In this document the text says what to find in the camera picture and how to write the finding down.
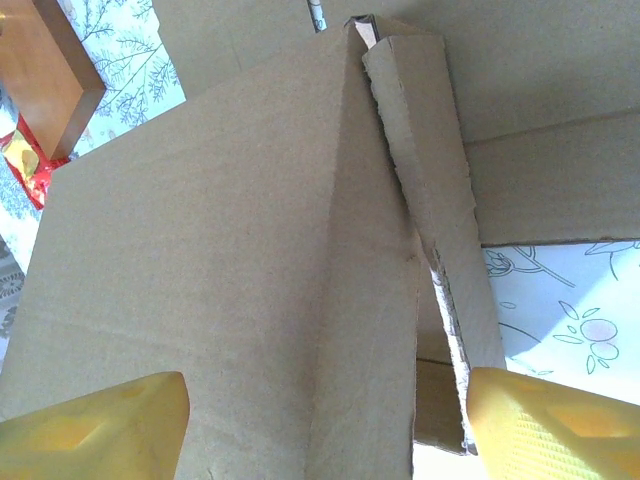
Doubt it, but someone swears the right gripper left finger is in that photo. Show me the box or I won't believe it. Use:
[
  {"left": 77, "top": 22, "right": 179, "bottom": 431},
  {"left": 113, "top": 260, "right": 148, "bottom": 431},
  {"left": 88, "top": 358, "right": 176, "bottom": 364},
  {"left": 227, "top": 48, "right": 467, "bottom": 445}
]
[{"left": 0, "top": 370, "right": 192, "bottom": 480}]

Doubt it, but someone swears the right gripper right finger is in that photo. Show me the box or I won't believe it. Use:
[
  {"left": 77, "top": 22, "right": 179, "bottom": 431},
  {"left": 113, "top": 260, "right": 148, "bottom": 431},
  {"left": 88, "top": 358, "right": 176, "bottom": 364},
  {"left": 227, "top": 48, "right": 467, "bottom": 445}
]
[{"left": 465, "top": 366, "right": 640, "bottom": 480}]

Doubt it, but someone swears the brown cardboard mailer box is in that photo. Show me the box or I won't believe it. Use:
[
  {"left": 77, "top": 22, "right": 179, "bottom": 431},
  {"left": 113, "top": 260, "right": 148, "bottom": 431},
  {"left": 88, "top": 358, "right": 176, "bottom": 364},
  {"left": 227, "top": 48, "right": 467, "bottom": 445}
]
[
  {"left": 0, "top": 14, "right": 506, "bottom": 480},
  {"left": 149, "top": 0, "right": 640, "bottom": 247}
]

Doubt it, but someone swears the floral table cloth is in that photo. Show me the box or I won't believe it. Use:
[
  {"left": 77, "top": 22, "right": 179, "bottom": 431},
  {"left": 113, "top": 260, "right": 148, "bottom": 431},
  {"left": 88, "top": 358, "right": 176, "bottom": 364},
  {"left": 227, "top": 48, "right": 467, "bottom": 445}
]
[{"left": 0, "top": 0, "right": 640, "bottom": 480}]

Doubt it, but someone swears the red snack packet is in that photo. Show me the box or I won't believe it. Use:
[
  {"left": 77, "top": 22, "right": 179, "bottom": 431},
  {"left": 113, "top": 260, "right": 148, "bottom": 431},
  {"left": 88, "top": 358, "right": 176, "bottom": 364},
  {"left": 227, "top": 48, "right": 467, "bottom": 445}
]
[{"left": 0, "top": 112, "right": 70, "bottom": 211}]

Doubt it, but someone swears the gold wire rack wooden base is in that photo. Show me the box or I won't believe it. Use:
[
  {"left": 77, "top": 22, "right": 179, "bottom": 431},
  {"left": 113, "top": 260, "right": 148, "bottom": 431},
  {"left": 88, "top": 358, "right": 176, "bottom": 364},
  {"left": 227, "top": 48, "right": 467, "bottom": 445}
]
[{"left": 0, "top": 0, "right": 108, "bottom": 161}]

